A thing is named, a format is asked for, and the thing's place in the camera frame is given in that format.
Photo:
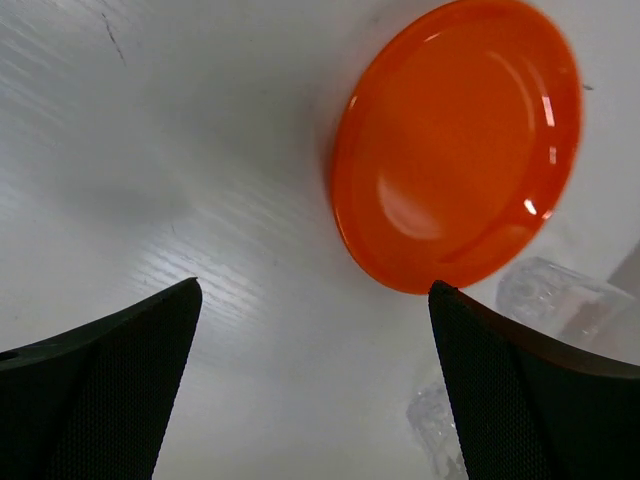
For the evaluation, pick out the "orange plastic plate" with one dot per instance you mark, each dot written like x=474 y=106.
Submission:
x=456 y=144

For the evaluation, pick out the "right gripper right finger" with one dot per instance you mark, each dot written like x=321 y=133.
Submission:
x=527 y=406

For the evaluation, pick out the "clear plastic cup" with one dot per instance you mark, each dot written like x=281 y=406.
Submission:
x=557 y=301
x=431 y=419

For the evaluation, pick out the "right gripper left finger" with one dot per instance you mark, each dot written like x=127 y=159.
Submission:
x=94 y=402

